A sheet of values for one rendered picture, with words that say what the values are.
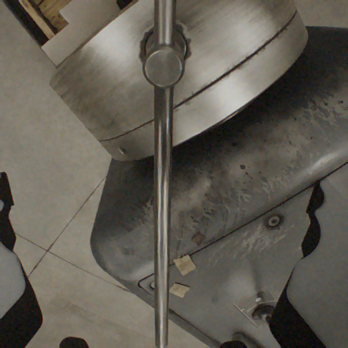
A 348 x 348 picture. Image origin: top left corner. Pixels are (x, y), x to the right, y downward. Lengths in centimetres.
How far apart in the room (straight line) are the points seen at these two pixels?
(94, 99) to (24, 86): 138
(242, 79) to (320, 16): 150
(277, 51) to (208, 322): 35
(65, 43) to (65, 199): 155
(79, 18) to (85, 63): 12
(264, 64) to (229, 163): 10
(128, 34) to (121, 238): 21
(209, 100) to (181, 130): 4
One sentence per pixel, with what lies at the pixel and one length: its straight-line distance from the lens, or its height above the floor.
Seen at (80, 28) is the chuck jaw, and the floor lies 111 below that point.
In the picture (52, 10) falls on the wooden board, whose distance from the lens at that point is 62.
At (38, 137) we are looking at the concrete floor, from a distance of 170.
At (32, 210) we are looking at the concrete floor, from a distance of 200.
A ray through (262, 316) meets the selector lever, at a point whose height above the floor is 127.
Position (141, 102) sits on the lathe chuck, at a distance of 25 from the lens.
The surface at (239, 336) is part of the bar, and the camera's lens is 46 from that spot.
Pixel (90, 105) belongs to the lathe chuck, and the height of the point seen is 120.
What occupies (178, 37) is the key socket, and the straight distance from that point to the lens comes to 23.
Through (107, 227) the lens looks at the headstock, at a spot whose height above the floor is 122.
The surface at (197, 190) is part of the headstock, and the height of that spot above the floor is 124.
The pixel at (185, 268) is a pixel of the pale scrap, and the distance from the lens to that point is 32.
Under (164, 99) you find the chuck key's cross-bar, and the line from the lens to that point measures 16.
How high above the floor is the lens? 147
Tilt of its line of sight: 61 degrees down
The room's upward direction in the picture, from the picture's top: 172 degrees clockwise
